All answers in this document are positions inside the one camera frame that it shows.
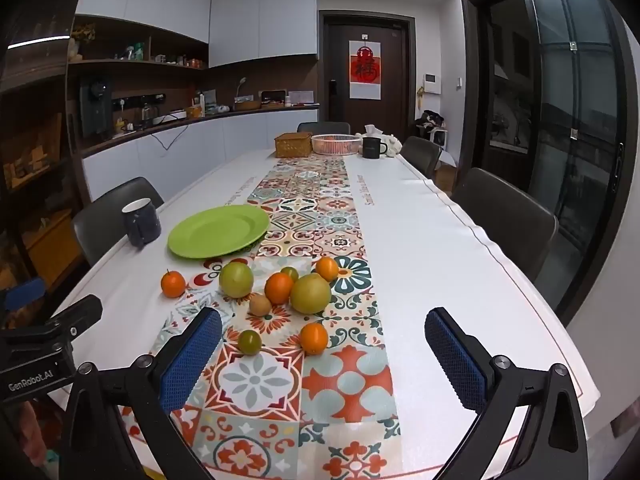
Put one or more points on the white cabinets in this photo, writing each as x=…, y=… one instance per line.
x=240, y=135
x=250, y=20

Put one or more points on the white gooseneck tap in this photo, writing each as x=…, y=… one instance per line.
x=242, y=85

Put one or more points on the pile of dark bags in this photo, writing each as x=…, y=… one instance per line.
x=429, y=120

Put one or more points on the small green tomato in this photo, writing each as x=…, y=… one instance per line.
x=249, y=342
x=291, y=272

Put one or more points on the orange mandarin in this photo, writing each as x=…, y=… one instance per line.
x=172, y=283
x=313, y=338
x=278, y=288
x=327, y=268

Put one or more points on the black wall power strip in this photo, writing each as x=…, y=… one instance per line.
x=137, y=100

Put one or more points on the wicker tray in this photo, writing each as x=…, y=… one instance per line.
x=248, y=105

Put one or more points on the row of shelf jars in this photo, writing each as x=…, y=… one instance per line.
x=135, y=54

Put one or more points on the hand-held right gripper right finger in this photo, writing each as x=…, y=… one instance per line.
x=455, y=365

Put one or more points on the red and white wall calendar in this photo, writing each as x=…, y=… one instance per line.
x=366, y=67

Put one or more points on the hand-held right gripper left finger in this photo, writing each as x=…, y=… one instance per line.
x=192, y=360

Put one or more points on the round green apple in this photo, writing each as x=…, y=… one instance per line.
x=236, y=280

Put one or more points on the wooden display cabinet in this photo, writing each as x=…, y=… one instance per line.
x=35, y=160

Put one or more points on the green plate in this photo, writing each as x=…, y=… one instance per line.
x=215, y=232

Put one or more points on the yellow flowers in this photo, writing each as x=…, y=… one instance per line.
x=82, y=34

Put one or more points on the dark blue mug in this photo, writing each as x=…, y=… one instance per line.
x=142, y=227

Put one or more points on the wicker basket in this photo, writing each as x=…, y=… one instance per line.
x=293, y=145

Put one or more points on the brown kiwi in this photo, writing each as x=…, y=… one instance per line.
x=260, y=305

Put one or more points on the black box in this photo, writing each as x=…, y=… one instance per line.
x=273, y=97

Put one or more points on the white patterned tablecloth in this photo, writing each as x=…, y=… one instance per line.
x=425, y=240

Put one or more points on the yellow-green pear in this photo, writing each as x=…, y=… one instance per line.
x=310, y=294

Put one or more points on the pink plastic basket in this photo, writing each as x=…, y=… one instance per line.
x=336, y=144

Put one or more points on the dark wooden door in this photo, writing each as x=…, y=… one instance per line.
x=335, y=60

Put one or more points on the black wall appliance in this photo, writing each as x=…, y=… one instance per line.
x=95, y=107

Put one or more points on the white tissue bag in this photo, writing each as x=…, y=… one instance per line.
x=372, y=131

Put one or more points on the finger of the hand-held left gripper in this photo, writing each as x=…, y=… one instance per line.
x=80, y=307
x=25, y=292

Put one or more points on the black mug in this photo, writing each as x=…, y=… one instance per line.
x=372, y=148

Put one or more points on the white upper cabinets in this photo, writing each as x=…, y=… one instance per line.
x=250, y=20

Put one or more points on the white intercom panel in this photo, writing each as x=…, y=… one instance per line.
x=432, y=84

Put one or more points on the white lower cabinets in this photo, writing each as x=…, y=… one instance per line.
x=240, y=135

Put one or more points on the white framed card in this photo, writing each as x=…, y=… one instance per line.
x=301, y=97

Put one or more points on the white crumpled cloth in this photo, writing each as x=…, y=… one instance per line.
x=394, y=145

